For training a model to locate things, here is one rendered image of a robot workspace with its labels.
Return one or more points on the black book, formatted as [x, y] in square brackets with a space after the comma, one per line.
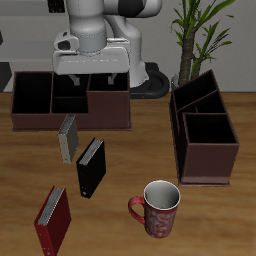
[91, 168]

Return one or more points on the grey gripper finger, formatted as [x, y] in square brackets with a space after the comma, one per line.
[112, 78]
[75, 79]

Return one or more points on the green pot plant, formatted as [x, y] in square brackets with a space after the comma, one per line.
[191, 40]

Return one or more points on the red book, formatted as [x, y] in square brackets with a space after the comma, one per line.
[53, 221]

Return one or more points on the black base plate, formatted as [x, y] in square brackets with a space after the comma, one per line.
[154, 85]

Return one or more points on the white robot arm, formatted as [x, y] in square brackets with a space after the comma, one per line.
[100, 23]

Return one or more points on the red patterned mug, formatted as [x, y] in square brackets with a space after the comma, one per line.
[160, 213]

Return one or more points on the wide dark brown desk caddy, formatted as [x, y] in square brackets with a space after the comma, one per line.
[100, 110]

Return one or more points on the grey-yellow book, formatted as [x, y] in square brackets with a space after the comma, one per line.
[68, 138]

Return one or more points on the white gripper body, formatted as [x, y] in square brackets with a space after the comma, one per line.
[91, 61]

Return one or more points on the narrow dark brown desk caddy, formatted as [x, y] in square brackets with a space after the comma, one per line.
[208, 160]

